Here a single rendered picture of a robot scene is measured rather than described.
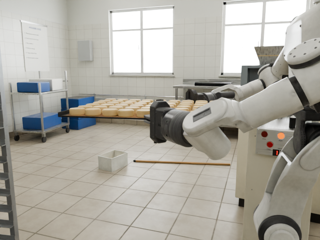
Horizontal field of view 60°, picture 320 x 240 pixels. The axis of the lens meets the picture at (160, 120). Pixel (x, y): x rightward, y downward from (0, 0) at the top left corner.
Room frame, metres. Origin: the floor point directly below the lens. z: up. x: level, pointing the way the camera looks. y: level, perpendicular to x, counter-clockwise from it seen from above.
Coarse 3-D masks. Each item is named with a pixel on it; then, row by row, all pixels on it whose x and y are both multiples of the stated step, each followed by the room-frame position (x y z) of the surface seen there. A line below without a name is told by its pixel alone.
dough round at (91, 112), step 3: (90, 108) 0.91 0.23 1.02; (93, 108) 0.91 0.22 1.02; (96, 108) 0.91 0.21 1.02; (99, 108) 0.91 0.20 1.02; (87, 111) 0.88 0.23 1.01; (90, 111) 0.87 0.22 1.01; (93, 111) 0.88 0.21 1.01; (96, 111) 0.88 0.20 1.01; (99, 111) 0.89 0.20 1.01; (87, 114) 0.88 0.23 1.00; (90, 114) 0.87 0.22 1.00; (93, 114) 0.87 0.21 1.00; (96, 114) 0.88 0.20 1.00; (99, 114) 0.89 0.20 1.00
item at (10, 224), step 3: (0, 219) 1.38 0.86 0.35; (0, 222) 1.38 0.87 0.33; (3, 222) 1.38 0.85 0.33; (6, 222) 1.38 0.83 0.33; (9, 222) 1.37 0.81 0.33; (12, 222) 1.37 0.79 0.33; (0, 225) 1.37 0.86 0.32; (3, 225) 1.37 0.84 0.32; (6, 225) 1.37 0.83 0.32; (9, 225) 1.37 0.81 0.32; (12, 225) 1.37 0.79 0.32
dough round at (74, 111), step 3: (72, 108) 0.91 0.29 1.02; (75, 108) 0.91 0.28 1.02; (78, 108) 0.91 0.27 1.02; (81, 108) 0.91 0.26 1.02; (72, 111) 0.89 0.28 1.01; (75, 111) 0.89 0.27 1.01; (78, 111) 0.89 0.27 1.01; (81, 111) 0.90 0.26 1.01; (84, 111) 0.91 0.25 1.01; (72, 114) 0.89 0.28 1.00; (75, 114) 0.89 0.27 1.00; (78, 114) 0.89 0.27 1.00; (81, 114) 0.90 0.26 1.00
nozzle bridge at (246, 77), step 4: (244, 68) 2.18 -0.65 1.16; (248, 68) 2.18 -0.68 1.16; (252, 68) 2.23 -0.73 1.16; (256, 68) 2.22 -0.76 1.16; (244, 72) 2.18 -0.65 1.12; (248, 72) 2.19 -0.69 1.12; (252, 72) 2.23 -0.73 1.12; (256, 72) 2.22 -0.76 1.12; (244, 76) 2.17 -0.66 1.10; (248, 76) 2.20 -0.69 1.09; (252, 76) 2.23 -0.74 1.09; (256, 76) 2.22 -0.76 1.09; (240, 80) 2.19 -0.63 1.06; (244, 80) 2.17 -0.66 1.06; (248, 80) 2.21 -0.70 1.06; (252, 80) 2.23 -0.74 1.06; (240, 84) 2.19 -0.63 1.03; (244, 84) 2.17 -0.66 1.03
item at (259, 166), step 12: (276, 120) 1.66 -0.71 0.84; (288, 120) 1.66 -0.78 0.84; (252, 132) 1.48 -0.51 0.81; (252, 144) 1.47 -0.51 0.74; (252, 156) 1.47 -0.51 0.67; (264, 156) 1.44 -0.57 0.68; (276, 156) 1.42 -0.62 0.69; (252, 168) 1.47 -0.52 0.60; (264, 168) 1.44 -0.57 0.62; (252, 180) 1.47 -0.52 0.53; (264, 180) 1.44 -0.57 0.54; (252, 192) 1.47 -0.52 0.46; (312, 192) 1.34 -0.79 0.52; (252, 204) 1.47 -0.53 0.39; (252, 216) 1.46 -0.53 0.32; (252, 228) 1.46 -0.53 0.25
